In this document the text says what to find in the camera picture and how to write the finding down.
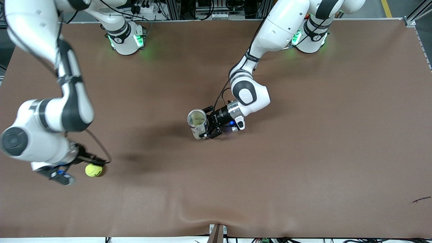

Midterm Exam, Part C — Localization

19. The white blue tennis ball can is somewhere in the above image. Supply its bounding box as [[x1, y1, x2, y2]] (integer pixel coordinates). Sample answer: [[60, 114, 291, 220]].
[[187, 109, 210, 141]]

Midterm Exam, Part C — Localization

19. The brown table mat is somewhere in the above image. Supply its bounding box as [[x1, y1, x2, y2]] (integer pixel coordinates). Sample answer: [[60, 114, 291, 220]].
[[0, 19, 432, 238]]

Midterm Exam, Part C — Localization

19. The white power strip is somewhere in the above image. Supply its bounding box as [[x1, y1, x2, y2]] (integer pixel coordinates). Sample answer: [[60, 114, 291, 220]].
[[130, 2, 159, 15]]

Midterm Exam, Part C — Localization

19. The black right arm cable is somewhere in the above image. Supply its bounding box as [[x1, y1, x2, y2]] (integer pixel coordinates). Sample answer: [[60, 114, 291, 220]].
[[5, 10, 112, 165]]

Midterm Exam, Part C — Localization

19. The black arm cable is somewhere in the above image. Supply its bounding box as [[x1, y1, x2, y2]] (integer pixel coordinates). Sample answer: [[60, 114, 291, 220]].
[[213, 20, 268, 111], [5, 10, 112, 165]]

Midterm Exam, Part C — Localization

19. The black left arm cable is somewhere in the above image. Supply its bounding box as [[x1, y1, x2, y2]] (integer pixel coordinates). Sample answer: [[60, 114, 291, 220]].
[[213, 20, 268, 111]]

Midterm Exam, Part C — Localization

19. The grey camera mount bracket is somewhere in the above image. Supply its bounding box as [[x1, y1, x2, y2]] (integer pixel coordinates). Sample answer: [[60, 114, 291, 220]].
[[207, 223, 227, 243]]

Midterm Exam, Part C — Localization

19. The aluminium frame profile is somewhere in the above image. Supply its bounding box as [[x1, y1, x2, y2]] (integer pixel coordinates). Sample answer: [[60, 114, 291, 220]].
[[404, 0, 432, 27]]

